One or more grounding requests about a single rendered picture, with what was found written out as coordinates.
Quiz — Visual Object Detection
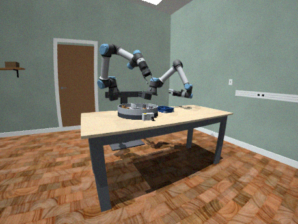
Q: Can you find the blue open-top crate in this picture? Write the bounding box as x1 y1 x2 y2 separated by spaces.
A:
158 106 174 113

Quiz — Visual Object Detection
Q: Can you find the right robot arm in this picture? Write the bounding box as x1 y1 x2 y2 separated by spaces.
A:
97 44 143 95

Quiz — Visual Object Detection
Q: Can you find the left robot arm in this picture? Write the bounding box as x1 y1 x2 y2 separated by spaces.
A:
147 59 193 98

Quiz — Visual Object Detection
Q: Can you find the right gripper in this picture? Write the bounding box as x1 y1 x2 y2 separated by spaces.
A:
137 58 154 84

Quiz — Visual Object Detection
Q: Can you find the grey round turntable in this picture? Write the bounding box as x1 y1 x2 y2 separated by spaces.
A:
118 103 158 121

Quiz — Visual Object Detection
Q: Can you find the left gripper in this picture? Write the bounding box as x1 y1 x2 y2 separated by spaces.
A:
169 89 185 97

